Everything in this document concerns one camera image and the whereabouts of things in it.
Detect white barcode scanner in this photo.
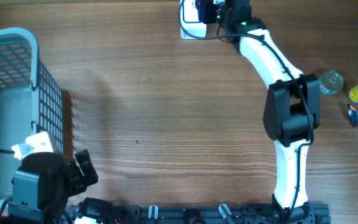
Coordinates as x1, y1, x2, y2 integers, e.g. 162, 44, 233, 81
180, 0, 207, 39

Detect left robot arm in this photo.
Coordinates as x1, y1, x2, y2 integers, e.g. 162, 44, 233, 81
7, 150, 98, 223

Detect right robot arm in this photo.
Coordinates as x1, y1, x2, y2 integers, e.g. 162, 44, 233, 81
178, 1, 320, 223

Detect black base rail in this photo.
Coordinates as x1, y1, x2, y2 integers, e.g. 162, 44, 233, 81
53, 197, 331, 224

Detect grey plastic shopping basket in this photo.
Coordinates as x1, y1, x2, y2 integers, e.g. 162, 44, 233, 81
0, 27, 63, 201

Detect green tin can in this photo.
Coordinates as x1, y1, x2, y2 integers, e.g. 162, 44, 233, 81
319, 70, 344, 95

